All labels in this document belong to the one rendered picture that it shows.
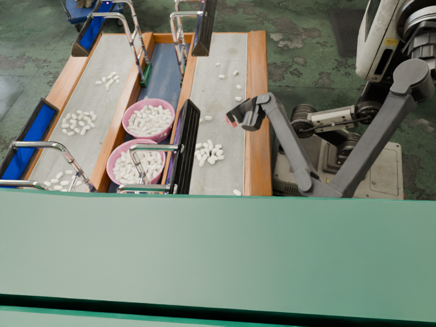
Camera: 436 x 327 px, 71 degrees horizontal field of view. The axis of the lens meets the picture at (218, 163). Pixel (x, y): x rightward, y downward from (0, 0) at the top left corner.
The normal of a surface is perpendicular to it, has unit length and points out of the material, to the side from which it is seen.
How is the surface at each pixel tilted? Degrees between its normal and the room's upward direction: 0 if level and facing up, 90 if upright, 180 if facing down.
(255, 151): 0
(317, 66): 0
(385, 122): 37
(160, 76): 0
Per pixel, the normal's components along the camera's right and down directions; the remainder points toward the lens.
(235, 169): -0.05, -0.58
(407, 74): -0.65, -0.35
